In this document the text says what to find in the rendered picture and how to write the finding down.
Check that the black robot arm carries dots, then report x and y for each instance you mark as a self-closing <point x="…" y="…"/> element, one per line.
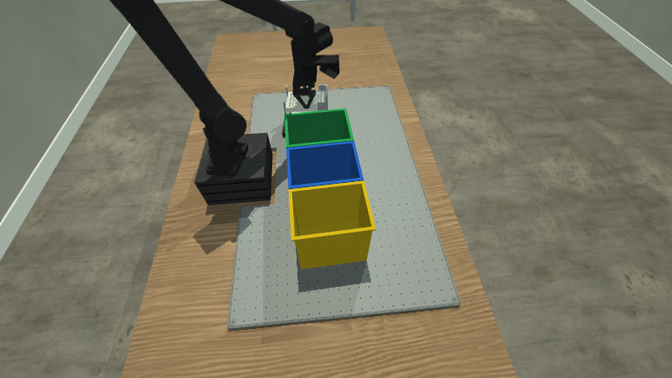
<point x="226" y="126"/>

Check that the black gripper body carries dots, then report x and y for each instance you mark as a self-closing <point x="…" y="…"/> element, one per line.
<point x="298" y="79"/>

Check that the blue open bin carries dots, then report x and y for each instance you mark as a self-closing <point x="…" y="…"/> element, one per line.
<point x="323" y="164"/>

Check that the yellow open-top bin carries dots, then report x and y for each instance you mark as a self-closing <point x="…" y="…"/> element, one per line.
<point x="341" y="214"/>

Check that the green bin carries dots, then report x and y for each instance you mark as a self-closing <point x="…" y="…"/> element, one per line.
<point x="317" y="127"/>

